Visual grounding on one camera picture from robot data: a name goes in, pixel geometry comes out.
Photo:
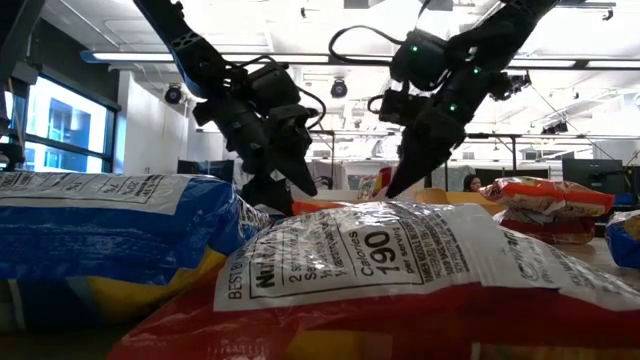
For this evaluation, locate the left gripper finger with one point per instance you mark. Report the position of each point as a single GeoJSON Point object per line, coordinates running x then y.
{"type": "Point", "coordinates": [297, 170]}
{"type": "Point", "coordinates": [267, 195]}

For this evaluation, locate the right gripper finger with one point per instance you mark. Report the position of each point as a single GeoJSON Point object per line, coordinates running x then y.
{"type": "Point", "coordinates": [420, 160]}

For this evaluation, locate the orange Maruchan noodle pack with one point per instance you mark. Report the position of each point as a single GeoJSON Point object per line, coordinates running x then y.
{"type": "Point", "coordinates": [320, 206]}
{"type": "Point", "coordinates": [545, 192]}

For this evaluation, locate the red Maruchan noodle pack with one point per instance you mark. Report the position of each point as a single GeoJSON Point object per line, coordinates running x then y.
{"type": "Point", "coordinates": [545, 227]}
{"type": "Point", "coordinates": [382, 182]}
{"type": "Point", "coordinates": [350, 260]}

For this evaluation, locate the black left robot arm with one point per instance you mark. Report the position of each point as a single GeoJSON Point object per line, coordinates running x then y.
{"type": "Point", "coordinates": [185, 40]}

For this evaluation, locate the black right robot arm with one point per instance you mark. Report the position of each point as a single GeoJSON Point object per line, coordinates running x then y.
{"type": "Point", "coordinates": [500, 30]}

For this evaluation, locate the white plastic bin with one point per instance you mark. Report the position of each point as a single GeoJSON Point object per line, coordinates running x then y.
{"type": "Point", "coordinates": [335, 195]}

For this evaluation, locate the yellow plastic bin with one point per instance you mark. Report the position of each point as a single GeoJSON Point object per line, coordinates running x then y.
{"type": "Point", "coordinates": [450, 198]}

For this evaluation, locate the black computer monitor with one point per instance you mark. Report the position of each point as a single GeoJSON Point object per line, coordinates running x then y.
{"type": "Point", "coordinates": [205, 170]}
{"type": "Point", "coordinates": [592, 172]}

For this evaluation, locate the person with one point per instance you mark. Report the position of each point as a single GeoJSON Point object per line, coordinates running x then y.
{"type": "Point", "coordinates": [472, 183]}

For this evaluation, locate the long ceiling light strip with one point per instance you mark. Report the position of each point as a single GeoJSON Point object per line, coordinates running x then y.
{"type": "Point", "coordinates": [130, 56]}

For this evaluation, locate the large glass window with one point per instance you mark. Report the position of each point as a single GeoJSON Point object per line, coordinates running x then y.
{"type": "Point", "coordinates": [65, 125]}

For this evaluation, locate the black metal stand frame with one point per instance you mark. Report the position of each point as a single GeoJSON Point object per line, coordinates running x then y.
{"type": "Point", "coordinates": [490, 135]}
{"type": "Point", "coordinates": [332, 155]}

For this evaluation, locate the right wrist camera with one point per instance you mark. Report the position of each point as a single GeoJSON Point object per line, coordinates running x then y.
{"type": "Point", "coordinates": [400, 107]}

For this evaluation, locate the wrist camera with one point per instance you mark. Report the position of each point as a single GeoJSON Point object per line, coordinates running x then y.
{"type": "Point", "coordinates": [400, 107]}
{"type": "Point", "coordinates": [272, 85]}

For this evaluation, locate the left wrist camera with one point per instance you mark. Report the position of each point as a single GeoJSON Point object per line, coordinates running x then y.
{"type": "Point", "coordinates": [272, 85]}

